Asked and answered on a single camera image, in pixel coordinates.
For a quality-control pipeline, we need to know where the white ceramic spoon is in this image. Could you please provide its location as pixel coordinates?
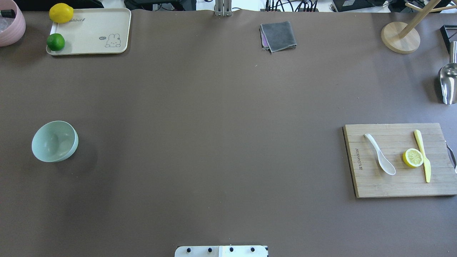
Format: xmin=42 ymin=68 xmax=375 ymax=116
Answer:
xmin=364 ymin=133 xmax=396 ymax=176

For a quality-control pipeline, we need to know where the light green bowl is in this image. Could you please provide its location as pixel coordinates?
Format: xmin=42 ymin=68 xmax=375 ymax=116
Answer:
xmin=31 ymin=121 xmax=79 ymax=162

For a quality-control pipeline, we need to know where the yellow lemon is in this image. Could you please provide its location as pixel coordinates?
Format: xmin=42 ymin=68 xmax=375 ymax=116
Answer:
xmin=49 ymin=3 xmax=74 ymax=23

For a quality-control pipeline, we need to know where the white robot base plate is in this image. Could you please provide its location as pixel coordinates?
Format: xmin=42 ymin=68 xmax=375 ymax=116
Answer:
xmin=174 ymin=245 xmax=269 ymax=257

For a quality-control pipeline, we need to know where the bamboo cutting board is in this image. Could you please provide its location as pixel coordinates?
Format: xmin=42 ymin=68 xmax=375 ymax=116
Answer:
xmin=343 ymin=123 xmax=457 ymax=197

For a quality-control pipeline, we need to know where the green lime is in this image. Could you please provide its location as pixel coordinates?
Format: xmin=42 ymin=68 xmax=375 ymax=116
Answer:
xmin=47 ymin=34 xmax=65 ymax=51

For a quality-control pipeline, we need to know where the pink bowl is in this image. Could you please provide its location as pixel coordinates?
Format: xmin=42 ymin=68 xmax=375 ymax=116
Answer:
xmin=0 ymin=0 xmax=26 ymax=47

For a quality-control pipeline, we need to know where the black cables bundle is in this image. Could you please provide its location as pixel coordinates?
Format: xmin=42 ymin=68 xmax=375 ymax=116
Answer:
xmin=265 ymin=0 xmax=319 ymax=12

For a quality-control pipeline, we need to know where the grey folded cloth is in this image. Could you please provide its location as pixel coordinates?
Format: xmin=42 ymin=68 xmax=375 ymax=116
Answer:
xmin=260 ymin=21 xmax=297 ymax=53

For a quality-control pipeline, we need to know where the beige rabbit tray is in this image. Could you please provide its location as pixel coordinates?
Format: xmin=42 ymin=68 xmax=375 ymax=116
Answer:
xmin=46 ymin=8 xmax=132 ymax=56

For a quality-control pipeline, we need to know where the wooden mug tree stand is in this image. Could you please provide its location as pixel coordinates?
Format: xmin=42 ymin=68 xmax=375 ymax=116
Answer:
xmin=381 ymin=0 xmax=457 ymax=54

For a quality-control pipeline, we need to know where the half lemon slice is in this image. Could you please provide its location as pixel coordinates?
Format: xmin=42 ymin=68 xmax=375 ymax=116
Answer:
xmin=402 ymin=148 xmax=424 ymax=168

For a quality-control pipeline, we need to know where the grey metal mount post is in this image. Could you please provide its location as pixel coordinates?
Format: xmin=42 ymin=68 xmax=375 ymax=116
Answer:
xmin=214 ymin=0 xmax=232 ymax=16

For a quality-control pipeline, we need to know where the yellow plastic knife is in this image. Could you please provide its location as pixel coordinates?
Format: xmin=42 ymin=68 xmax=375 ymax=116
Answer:
xmin=413 ymin=130 xmax=431 ymax=183

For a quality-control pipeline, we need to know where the metal scoop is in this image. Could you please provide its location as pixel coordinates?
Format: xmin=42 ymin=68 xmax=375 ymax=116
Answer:
xmin=439 ymin=41 xmax=457 ymax=105

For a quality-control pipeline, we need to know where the black frame object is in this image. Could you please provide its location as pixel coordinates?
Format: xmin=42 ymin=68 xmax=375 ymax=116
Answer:
xmin=440 ymin=25 xmax=457 ymax=53

